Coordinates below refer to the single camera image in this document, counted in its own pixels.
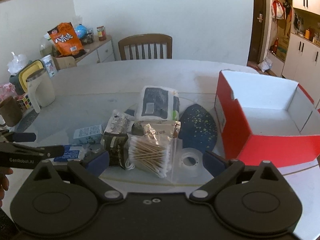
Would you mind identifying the light blue small box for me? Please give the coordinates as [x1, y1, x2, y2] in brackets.
[73, 125, 103, 145]

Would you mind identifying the dark seaweed snack packet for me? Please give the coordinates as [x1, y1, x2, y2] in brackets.
[101, 132, 129, 170]

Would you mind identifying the clear tape roll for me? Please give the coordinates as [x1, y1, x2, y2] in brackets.
[178, 148, 203, 177]

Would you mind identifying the white printed sachet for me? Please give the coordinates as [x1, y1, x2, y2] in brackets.
[104, 109, 135, 134]

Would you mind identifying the cotton swabs bag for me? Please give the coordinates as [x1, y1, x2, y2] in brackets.
[128, 135, 172, 178]

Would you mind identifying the white blue tissue pack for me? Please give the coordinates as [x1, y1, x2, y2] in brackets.
[135, 86, 180, 121]

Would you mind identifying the silver foil snack bag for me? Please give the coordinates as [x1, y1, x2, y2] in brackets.
[131, 120, 181, 138]

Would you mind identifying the person's left hand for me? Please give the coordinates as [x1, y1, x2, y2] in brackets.
[0, 167, 13, 207]

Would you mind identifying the brown cup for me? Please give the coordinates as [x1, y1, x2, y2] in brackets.
[0, 96, 22, 127]

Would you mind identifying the rubik's cube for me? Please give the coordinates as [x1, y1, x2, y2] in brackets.
[16, 93, 33, 112]

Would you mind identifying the dark blue speckled mat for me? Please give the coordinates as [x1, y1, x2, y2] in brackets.
[178, 104, 217, 153]

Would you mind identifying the yellow grey container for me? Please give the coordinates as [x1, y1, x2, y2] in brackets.
[9, 60, 44, 95]

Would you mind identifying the red white cardboard box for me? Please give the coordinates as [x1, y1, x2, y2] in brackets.
[215, 70, 319, 167]

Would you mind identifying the white blue tin can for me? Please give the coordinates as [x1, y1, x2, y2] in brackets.
[41, 55, 58, 78]

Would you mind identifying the orange snack bag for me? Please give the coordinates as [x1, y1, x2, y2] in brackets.
[48, 22, 85, 58]

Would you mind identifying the white drawer cabinet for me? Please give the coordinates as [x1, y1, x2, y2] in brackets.
[75, 35, 116, 66]

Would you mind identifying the blue globe ball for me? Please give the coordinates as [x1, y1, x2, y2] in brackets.
[74, 24, 87, 39]

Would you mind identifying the red lidded jar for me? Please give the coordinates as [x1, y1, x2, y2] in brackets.
[97, 25, 107, 41]

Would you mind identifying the wooden chair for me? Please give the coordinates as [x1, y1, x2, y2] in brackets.
[118, 34, 173, 60]

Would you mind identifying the brown door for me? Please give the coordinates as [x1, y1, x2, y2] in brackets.
[248, 0, 266, 63]

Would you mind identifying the white mug with handle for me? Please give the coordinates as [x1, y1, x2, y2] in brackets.
[26, 68, 55, 113]

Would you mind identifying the white wall cabinet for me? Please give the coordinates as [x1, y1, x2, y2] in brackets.
[267, 0, 319, 107]

